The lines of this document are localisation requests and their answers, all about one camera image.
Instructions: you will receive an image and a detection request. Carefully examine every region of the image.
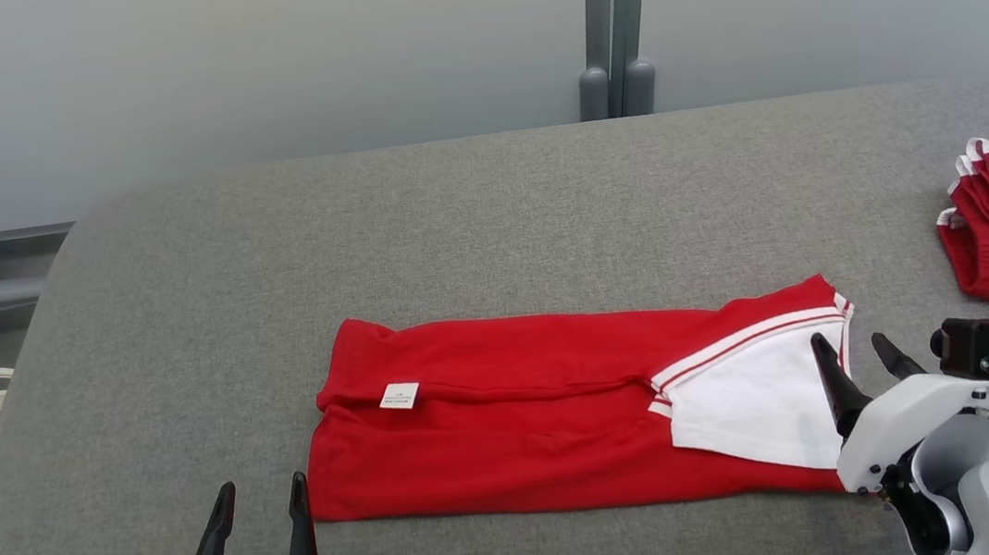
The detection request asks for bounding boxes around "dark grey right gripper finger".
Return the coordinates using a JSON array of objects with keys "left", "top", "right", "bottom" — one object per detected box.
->
[
  {"left": 809, "top": 327, "right": 876, "bottom": 441},
  {"left": 870, "top": 327, "right": 928, "bottom": 384}
]

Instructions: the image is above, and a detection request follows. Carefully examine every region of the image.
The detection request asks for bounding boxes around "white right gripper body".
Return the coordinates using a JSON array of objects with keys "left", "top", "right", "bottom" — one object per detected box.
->
[{"left": 826, "top": 365, "right": 989, "bottom": 498}]

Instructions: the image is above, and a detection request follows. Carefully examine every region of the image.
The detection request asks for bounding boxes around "red white basketball jersey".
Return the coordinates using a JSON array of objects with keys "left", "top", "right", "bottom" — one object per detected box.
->
[{"left": 289, "top": 262, "right": 875, "bottom": 552}]

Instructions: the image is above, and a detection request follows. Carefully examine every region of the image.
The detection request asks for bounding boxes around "grey vertical post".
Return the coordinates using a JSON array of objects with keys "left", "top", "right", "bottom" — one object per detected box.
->
[
  {"left": 567, "top": 0, "right": 634, "bottom": 122},
  {"left": 596, "top": 0, "right": 667, "bottom": 119}
]

